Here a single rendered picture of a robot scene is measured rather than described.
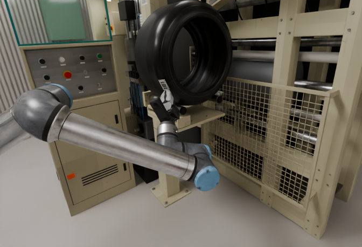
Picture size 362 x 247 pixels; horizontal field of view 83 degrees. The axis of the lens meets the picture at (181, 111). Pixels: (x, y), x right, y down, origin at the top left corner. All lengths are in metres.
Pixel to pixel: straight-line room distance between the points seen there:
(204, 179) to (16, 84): 3.15
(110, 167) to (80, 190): 0.27
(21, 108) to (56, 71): 0.91
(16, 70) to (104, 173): 2.17
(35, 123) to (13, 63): 2.89
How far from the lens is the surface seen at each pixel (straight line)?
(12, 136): 0.86
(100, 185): 1.88
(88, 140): 0.64
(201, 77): 1.44
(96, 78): 1.62
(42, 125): 0.64
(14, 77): 3.53
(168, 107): 0.91
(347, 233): 1.91
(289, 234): 1.74
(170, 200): 1.83
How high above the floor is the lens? 1.27
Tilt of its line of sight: 20 degrees down
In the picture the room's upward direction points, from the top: 3 degrees counter-clockwise
